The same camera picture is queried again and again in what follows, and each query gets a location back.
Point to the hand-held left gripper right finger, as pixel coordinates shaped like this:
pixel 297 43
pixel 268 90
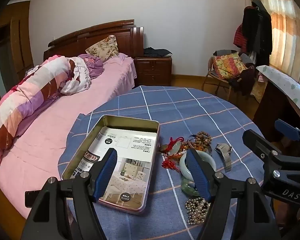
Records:
pixel 198 177

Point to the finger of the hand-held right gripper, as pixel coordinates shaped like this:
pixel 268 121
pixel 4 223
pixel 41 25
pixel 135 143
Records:
pixel 260 143
pixel 287 130

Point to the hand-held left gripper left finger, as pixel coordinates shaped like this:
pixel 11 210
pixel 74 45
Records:
pixel 106 172

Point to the rectangular metal tin box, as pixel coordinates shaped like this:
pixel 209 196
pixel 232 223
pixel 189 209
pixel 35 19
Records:
pixel 130 152

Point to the dark green bangle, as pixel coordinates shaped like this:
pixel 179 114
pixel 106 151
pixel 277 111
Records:
pixel 187 187

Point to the pale jade bangle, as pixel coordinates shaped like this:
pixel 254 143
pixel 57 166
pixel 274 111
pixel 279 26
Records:
pixel 183 166

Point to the silver wristwatch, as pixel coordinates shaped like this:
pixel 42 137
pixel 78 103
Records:
pixel 223 151

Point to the red knot jade pendant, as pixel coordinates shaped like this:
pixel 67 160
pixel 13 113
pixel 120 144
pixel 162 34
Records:
pixel 173 147

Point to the desk with patterned cover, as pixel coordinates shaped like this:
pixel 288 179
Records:
pixel 285 85

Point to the dark maroon garment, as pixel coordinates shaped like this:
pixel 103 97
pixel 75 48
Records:
pixel 245 81

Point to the blue plaid tablecloth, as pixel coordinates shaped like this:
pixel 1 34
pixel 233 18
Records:
pixel 190 110

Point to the bed with pink sheet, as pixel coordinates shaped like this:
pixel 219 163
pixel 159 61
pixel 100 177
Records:
pixel 77 105

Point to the wooden chair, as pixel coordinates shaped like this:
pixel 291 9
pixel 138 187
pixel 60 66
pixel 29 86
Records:
pixel 212 80

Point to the patchwork cushion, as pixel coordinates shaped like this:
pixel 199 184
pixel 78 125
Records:
pixel 227 65

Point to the orange patterned curtain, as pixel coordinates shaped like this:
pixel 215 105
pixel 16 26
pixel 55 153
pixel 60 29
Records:
pixel 282 30

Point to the red padded jacket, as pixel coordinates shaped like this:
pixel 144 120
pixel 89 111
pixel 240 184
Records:
pixel 240 38

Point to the black hanging coat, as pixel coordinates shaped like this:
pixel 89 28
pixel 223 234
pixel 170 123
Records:
pixel 257 30

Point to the purple blanket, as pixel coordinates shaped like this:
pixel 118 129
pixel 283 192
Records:
pixel 92 63

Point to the pink patchwork quilt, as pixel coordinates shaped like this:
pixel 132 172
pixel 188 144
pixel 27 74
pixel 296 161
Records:
pixel 32 90

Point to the wooden nightstand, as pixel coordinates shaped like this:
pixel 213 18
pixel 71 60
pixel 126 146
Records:
pixel 153 71

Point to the floral pillow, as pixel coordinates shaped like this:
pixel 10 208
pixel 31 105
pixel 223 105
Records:
pixel 103 47

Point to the dark folded clothes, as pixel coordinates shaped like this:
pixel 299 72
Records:
pixel 156 52

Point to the wooden headboard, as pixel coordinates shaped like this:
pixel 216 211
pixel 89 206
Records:
pixel 94 35

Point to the wooden wardrobe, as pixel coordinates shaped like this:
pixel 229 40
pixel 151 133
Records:
pixel 12 42

